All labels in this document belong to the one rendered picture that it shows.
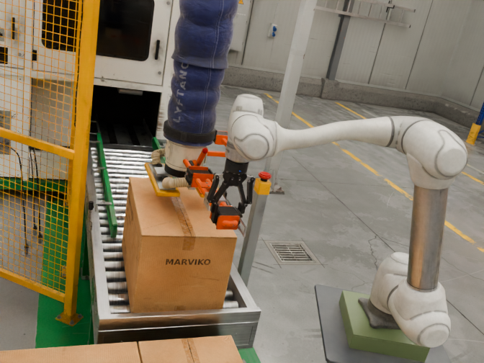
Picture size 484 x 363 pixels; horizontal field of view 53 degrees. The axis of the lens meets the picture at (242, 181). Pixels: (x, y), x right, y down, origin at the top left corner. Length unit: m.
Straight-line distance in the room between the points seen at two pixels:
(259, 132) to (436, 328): 0.88
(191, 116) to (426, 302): 1.12
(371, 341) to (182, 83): 1.23
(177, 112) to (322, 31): 9.74
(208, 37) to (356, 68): 10.37
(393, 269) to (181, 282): 0.86
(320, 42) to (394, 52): 1.99
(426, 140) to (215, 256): 1.01
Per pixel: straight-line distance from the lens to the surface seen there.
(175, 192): 2.04
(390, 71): 12.73
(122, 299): 2.29
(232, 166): 1.54
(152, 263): 2.02
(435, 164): 1.47
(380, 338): 1.95
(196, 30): 1.95
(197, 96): 1.99
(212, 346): 2.09
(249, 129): 1.32
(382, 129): 1.62
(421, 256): 1.68
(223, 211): 1.62
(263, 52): 11.17
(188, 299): 2.16
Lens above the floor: 1.89
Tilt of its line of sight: 21 degrees down
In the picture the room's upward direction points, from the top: 11 degrees clockwise
